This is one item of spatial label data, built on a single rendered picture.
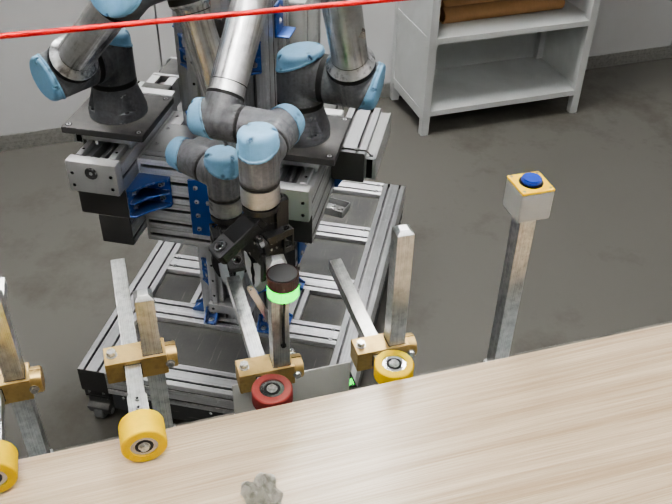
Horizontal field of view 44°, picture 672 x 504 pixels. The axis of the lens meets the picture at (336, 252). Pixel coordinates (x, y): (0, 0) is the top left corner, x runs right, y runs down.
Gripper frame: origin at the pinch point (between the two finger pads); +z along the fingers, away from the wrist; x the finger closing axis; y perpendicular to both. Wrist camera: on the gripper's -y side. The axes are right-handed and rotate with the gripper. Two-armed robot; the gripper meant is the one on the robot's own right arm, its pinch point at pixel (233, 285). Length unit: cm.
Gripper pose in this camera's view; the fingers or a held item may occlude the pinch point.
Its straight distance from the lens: 197.8
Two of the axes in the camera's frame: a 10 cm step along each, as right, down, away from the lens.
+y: -2.8, -5.9, 7.6
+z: -0.2, 7.9, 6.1
